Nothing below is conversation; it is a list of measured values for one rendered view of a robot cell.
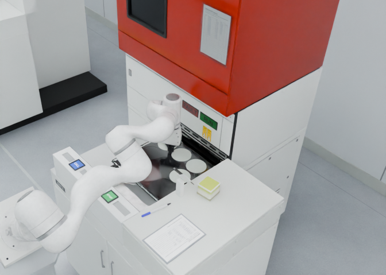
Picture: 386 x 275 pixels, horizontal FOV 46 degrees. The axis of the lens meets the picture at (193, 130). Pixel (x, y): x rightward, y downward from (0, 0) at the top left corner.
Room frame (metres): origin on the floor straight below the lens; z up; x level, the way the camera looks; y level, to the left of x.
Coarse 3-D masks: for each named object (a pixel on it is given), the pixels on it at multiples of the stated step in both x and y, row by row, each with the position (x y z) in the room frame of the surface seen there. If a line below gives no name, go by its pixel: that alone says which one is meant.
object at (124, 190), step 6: (120, 186) 1.49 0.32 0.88; (120, 192) 1.45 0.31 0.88; (126, 192) 1.45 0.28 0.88; (132, 192) 1.46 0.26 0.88; (126, 198) 1.42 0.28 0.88; (132, 198) 1.42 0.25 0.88; (138, 198) 1.42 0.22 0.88; (132, 204) 1.38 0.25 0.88; (138, 204) 1.38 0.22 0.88; (144, 204) 1.39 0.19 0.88; (138, 210) 1.35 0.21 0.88
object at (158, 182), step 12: (156, 144) 1.79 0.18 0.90; (156, 156) 1.70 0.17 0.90; (168, 156) 1.70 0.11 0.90; (192, 156) 1.71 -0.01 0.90; (156, 168) 1.61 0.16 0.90; (168, 168) 1.61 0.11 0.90; (180, 168) 1.62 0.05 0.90; (144, 180) 1.52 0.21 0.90; (156, 180) 1.53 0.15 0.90; (168, 180) 1.53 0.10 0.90; (156, 192) 1.45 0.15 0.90; (168, 192) 1.45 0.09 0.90
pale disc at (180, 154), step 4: (180, 148) 1.77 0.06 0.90; (172, 152) 1.73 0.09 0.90; (176, 152) 1.74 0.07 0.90; (180, 152) 1.74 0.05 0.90; (184, 152) 1.74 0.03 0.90; (188, 152) 1.74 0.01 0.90; (172, 156) 1.70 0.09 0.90; (176, 156) 1.71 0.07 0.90; (180, 156) 1.71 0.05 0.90; (184, 156) 1.71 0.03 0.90; (188, 156) 1.71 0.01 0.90; (176, 160) 1.68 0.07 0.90; (180, 160) 1.68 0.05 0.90; (184, 160) 1.68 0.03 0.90
